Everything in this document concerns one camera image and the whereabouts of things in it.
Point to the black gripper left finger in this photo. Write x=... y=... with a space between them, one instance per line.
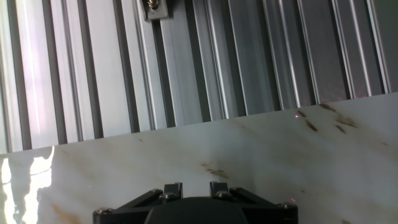
x=124 y=214

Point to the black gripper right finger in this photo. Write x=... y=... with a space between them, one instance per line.
x=270 y=214

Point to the white marble pattern mat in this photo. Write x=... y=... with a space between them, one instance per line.
x=280 y=161

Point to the grey clamp device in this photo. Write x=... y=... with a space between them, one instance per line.
x=155 y=11

